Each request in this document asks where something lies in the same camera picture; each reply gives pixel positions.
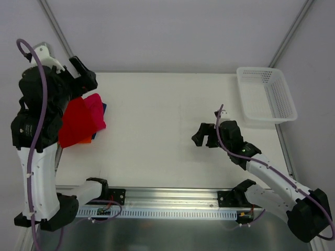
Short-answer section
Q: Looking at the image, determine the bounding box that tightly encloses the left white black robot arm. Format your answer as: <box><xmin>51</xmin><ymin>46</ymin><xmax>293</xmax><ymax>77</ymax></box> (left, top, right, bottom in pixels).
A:
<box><xmin>10</xmin><ymin>56</ymin><xmax>109</xmax><ymax>232</ymax></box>

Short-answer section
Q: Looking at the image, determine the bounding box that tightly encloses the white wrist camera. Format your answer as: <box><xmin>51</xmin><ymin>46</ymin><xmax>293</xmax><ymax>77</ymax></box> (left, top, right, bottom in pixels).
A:
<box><xmin>214</xmin><ymin>110</ymin><xmax>230</xmax><ymax>121</ymax></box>
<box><xmin>33</xmin><ymin>42</ymin><xmax>65</xmax><ymax>77</ymax></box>

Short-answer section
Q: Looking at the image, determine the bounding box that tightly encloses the red t shirt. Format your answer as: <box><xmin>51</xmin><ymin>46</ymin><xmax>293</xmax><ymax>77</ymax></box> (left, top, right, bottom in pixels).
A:
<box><xmin>58</xmin><ymin>97</ymin><xmax>97</xmax><ymax>149</ymax></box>

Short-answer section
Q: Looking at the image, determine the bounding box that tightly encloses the aluminium frame post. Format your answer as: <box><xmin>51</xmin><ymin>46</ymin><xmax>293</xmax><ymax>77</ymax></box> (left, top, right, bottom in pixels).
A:
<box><xmin>268</xmin><ymin>0</ymin><xmax>316</xmax><ymax>68</ymax></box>
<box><xmin>37</xmin><ymin>0</ymin><xmax>74</xmax><ymax>58</ymax></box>

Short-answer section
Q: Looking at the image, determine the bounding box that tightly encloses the left aluminium frame post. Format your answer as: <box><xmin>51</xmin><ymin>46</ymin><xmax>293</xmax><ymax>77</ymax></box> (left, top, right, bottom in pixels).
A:
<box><xmin>37</xmin><ymin>0</ymin><xmax>74</xmax><ymax>58</ymax></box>

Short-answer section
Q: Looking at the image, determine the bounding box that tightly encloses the folded navy blue t shirt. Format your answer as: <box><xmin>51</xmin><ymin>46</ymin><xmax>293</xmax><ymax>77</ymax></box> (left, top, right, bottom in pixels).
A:
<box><xmin>89</xmin><ymin>100</ymin><xmax>107</xmax><ymax>140</ymax></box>

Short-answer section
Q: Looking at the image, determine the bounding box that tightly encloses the white slotted cable duct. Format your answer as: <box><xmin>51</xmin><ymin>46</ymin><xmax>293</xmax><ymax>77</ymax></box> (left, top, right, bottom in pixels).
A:
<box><xmin>76</xmin><ymin>207</ymin><xmax>237</xmax><ymax>221</ymax></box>

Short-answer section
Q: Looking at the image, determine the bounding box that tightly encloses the folded pink t shirt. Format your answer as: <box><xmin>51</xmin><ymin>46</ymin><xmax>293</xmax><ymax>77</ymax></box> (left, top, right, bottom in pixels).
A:
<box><xmin>84</xmin><ymin>93</ymin><xmax>106</xmax><ymax>132</ymax></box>

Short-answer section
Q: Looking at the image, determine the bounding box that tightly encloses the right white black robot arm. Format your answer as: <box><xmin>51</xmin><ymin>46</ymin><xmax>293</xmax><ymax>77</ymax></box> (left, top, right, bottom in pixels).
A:
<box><xmin>192</xmin><ymin>120</ymin><xmax>334</xmax><ymax>243</ymax></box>

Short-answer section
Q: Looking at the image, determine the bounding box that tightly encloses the folded orange t shirt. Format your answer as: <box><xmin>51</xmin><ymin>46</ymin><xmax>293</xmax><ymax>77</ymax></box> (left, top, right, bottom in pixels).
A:
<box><xmin>78</xmin><ymin>136</ymin><xmax>92</xmax><ymax>144</ymax></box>

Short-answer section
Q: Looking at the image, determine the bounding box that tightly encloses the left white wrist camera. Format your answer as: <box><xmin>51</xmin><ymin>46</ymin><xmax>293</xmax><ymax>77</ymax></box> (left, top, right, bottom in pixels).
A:
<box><xmin>33</xmin><ymin>42</ymin><xmax>65</xmax><ymax>77</ymax></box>

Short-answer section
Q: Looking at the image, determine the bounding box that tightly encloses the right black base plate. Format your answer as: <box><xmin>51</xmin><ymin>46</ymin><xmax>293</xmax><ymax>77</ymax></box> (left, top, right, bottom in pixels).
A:
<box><xmin>217</xmin><ymin>190</ymin><xmax>252</xmax><ymax>208</ymax></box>

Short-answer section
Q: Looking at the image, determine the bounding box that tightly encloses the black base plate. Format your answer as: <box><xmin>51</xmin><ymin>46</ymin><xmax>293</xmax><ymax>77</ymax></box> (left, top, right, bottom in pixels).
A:
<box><xmin>108</xmin><ymin>188</ymin><xmax>126</xmax><ymax>206</ymax></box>
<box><xmin>217</xmin><ymin>190</ymin><xmax>252</xmax><ymax>208</ymax></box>

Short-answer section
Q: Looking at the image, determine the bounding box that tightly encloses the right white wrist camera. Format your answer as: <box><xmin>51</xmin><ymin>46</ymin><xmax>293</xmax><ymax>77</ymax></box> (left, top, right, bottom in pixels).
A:
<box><xmin>214</xmin><ymin>110</ymin><xmax>230</xmax><ymax>121</ymax></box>

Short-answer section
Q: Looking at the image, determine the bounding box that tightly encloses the aluminium mounting rail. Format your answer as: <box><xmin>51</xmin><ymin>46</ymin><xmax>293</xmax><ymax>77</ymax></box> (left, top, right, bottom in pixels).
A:
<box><xmin>56</xmin><ymin>186</ymin><xmax>262</xmax><ymax>211</ymax></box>

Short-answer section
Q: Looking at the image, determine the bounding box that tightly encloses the right aluminium frame post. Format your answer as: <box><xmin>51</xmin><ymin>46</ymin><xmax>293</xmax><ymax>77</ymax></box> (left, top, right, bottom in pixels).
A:
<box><xmin>268</xmin><ymin>0</ymin><xmax>316</xmax><ymax>68</ymax></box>

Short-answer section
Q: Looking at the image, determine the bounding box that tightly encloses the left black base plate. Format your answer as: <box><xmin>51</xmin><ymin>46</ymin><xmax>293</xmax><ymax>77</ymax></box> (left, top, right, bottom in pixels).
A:
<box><xmin>108</xmin><ymin>188</ymin><xmax>126</xmax><ymax>206</ymax></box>

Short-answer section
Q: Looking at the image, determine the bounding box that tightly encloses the white plastic basket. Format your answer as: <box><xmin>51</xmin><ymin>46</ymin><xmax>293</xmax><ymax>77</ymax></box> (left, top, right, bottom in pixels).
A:
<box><xmin>236</xmin><ymin>67</ymin><xmax>297</xmax><ymax>127</ymax></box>

